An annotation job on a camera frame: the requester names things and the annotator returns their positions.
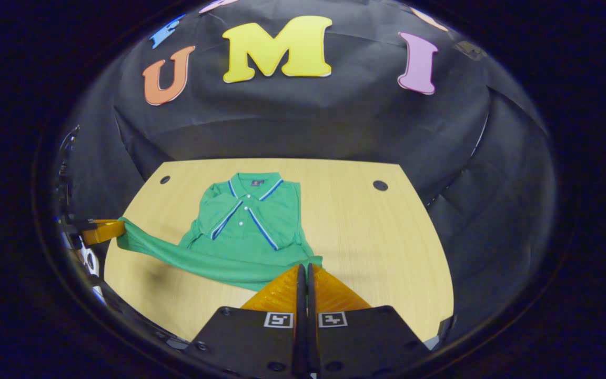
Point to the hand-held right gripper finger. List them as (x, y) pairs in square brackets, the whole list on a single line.
[(300, 342), (312, 342)]

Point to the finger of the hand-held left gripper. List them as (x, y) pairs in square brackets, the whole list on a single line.
[(103, 230)]

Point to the green T-shirt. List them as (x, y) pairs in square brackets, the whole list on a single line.
[(250, 226)]

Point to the black backdrop cloth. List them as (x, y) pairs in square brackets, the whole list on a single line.
[(334, 121)]

